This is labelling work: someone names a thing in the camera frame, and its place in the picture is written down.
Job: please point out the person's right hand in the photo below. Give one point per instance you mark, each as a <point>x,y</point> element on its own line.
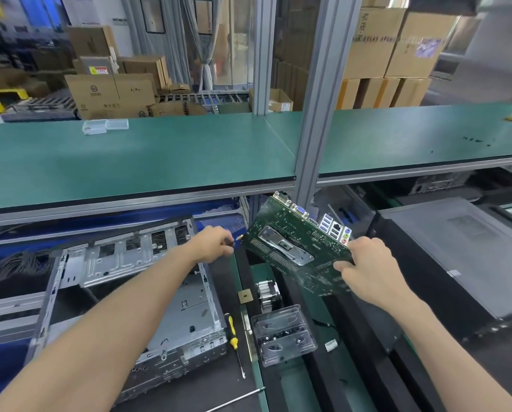
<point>374,270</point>

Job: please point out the person's left hand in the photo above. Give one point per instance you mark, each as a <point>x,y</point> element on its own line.
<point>208,244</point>

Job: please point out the person's right thumb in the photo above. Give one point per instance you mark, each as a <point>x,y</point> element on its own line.
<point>344,265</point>

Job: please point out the person's left thumb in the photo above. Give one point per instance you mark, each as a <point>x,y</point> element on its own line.
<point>223,250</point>

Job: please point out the green computer motherboard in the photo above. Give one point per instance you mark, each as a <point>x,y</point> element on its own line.
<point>290,235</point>

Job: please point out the person's left forearm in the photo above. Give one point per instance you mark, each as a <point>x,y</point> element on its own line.
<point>97,334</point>

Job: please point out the person's right forearm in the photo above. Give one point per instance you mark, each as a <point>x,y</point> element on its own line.
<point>449,356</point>

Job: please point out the small square processor chip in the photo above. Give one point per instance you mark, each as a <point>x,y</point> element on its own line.
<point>246,296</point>

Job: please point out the silver finned heatsink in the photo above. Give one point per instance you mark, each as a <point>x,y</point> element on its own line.
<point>268,293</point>

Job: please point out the yellow black screwdriver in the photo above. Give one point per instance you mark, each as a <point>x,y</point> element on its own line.
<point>231,330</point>

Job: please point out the grey metal computer chassis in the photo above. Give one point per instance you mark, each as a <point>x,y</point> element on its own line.
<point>183,321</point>

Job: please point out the clear plastic blister tray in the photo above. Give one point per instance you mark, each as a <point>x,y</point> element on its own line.
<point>284,334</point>

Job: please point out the green memory module strip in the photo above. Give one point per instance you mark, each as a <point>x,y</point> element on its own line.
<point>250,338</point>

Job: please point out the black closed computer case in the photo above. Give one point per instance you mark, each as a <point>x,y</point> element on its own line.
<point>453,257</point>

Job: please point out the blue plastic crate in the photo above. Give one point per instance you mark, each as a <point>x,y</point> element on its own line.
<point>110,218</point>

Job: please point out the black computer unit rear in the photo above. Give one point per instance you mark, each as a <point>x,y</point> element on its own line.
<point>438,183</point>

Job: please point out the long thin metal rod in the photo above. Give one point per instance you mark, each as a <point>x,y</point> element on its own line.
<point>234,401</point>

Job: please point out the metal roller conveyor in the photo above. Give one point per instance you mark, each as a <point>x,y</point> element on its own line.
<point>196,98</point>

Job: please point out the clear plastic box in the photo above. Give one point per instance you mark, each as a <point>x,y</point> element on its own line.
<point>93,126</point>
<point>117,123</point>

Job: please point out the stack of brown cardboard boxes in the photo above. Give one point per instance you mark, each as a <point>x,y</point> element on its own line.
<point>389,51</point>
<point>110,92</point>

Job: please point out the wide aluminium frame post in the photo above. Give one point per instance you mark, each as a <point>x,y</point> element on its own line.
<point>324,94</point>

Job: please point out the narrow aluminium frame post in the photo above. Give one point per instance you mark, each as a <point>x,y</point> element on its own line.
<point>264,51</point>

